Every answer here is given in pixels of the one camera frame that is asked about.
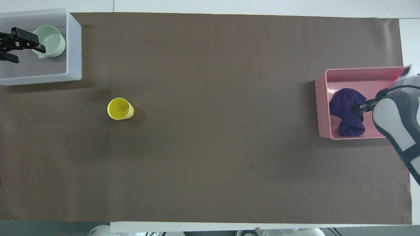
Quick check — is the white plastic bin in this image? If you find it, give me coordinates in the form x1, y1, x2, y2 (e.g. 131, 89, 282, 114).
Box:
0, 8, 82, 86

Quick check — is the black cable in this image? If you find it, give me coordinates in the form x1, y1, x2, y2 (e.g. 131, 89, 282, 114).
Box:
375, 85, 420, 101

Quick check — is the yellow cup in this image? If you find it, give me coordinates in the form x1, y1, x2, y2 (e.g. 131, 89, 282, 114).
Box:
107, 97, 135, 121

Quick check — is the pink plastic box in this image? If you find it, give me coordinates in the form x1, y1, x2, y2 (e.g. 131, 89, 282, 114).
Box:
315, 67, 411, 141

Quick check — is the light green cup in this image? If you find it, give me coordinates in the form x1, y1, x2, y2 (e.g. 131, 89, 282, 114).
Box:
32, 25, 66, 58

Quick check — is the purple cloth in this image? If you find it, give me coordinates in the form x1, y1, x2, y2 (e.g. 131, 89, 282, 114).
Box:
329, 88, 367, 137

